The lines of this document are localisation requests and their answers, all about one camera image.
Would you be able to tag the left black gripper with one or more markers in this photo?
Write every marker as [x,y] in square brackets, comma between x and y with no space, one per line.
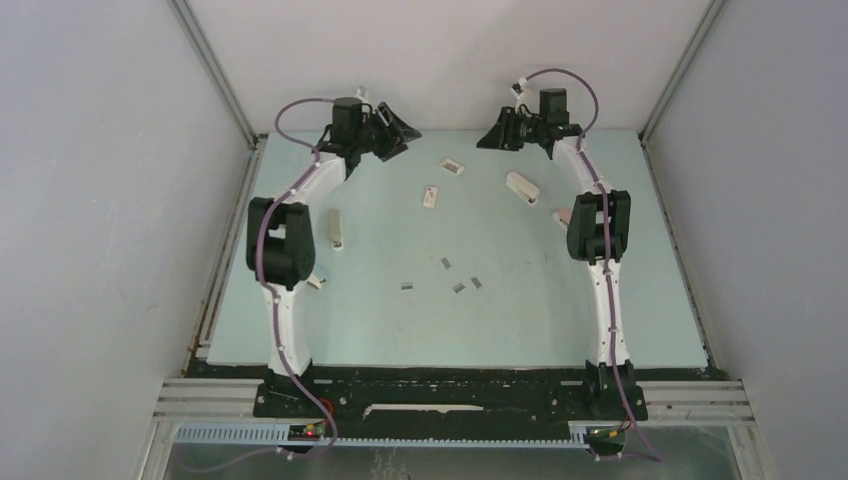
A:
[398,132]

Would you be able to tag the beige stapler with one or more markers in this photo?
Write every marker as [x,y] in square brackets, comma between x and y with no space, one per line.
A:
[335,229]

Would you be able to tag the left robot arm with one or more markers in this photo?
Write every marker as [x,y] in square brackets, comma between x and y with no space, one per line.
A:
[280,248]

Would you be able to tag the small pink stapler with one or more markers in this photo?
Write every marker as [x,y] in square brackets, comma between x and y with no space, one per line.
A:
[563,217]

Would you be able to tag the white staple box barcode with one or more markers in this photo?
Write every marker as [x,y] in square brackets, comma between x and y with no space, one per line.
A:
[452,166]

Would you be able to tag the white cable duct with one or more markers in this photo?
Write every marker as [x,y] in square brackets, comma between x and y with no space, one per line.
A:
[278,435]

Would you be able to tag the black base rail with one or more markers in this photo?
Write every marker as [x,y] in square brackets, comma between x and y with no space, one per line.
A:
[449,403]

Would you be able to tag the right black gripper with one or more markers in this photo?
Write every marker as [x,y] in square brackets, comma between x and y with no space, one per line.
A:
[504,134]

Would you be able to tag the grey white stapler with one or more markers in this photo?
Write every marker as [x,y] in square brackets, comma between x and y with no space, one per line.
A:
[316,281]

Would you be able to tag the small white staple box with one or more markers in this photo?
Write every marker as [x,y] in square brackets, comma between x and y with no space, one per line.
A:
[430,197]

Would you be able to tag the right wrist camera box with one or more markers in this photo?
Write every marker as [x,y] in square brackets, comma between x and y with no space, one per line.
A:
[522,93]

